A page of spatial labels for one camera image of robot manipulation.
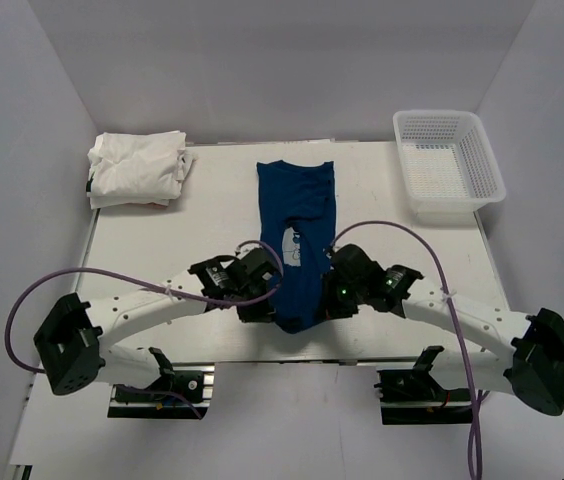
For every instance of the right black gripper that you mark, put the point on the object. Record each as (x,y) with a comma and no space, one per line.
(332,308)

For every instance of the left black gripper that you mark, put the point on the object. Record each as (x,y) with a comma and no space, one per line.
(256,313)

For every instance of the blue printed t shirt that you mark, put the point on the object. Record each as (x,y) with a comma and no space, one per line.
(297,207)

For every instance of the white t shirt stack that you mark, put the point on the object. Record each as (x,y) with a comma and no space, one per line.
(137,169)

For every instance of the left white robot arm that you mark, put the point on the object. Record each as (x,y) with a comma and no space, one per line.
(79,342)

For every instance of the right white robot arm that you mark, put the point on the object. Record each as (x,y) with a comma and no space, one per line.
(521,354)

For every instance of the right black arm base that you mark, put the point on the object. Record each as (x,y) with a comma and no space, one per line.
(409,396)

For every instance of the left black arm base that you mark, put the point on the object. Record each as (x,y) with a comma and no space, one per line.
(183,395)

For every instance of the white perforated plastic basket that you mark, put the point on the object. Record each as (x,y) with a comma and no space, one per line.
(447,162)

